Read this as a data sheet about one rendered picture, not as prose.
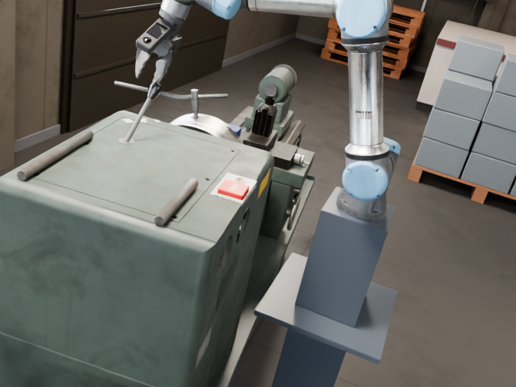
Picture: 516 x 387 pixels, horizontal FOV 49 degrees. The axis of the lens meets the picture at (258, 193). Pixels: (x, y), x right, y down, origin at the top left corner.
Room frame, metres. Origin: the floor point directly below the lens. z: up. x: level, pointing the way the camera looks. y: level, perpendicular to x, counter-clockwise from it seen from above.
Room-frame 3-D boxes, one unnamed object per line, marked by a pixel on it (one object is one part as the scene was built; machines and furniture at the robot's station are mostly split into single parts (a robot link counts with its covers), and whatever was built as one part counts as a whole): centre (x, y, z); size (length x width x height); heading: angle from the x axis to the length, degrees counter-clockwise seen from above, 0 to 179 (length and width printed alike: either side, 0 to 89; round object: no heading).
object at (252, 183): (1.18, 0.06, 1.23); 0.13 x 0.08 x 0.06; 171
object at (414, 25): (9.30, -1.25, 0.47); 1.34 x 0.95 x 0.95; 75
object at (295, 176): (2.29, 0.07, 0.89); 0.53 x 0.30 x 0.06; 81
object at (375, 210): (1.55, -0.31, 1.15); 0.15 x 0.15 x 0.10
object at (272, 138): (2.21, 0.04, 1.00); 0.20 x 0.10 x 0.05; 171
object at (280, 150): (2.24, 0.10, 0.95); 0.43 x 0.18 x 0.04; 81
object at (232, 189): (1.15, 0.06, 1.26); 0.06 x 0.06 x 0.02; 81
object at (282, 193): (2.24, -0.12, 0.73); 0.27 x 0.12 x 0.27; 171
